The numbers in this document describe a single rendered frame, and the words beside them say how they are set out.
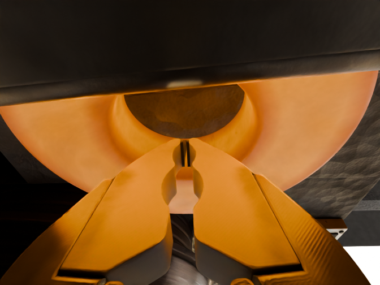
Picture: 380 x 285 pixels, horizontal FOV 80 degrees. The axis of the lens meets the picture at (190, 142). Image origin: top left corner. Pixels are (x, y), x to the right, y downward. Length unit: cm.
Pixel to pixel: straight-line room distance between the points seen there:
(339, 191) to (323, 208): 5
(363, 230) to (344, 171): 893
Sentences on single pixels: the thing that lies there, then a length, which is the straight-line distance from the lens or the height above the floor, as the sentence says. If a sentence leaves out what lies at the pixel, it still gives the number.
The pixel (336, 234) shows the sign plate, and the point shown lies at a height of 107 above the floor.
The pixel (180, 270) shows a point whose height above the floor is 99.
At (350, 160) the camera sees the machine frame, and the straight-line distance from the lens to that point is 27.
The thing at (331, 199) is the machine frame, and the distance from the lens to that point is 44.
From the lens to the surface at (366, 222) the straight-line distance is 943.
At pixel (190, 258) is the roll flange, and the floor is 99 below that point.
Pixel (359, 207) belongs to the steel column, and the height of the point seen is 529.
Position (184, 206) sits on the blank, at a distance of 16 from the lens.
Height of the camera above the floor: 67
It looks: 44 degrees up
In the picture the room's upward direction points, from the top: 178 degrees clockwise
